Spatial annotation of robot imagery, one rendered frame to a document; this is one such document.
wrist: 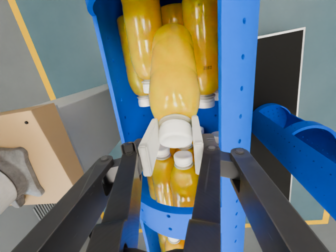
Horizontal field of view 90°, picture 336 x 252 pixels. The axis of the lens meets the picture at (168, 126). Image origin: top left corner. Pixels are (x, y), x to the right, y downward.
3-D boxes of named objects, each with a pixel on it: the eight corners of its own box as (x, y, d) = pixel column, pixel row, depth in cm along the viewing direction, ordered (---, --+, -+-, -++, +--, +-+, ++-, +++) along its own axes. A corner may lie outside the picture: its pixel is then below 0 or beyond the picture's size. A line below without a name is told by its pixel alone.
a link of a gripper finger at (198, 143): (193, 143, 13) (203, 143, 13) (191, 115, 19) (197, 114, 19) (195, 175, 14) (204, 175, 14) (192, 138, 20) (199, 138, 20)
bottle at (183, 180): (204, 213, 44) (201, 151, 38) (202, 239, 38) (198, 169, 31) (178, 210, 46) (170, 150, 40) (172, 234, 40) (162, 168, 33)
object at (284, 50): (229, 197, 180) (233, 208, 166) (218, 45, 129) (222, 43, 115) (281, 193, 172) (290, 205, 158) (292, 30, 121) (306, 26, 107)
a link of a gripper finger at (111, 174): (137, 184, 13) (100, 185, 13) (149, 150, 17) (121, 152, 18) (134, 167, 12) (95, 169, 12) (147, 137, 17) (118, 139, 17)
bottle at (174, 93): (182, 10, 25) (192, 107, 16) (198, 47, 31) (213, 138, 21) (143, 32, 28) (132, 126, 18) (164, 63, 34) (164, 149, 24)
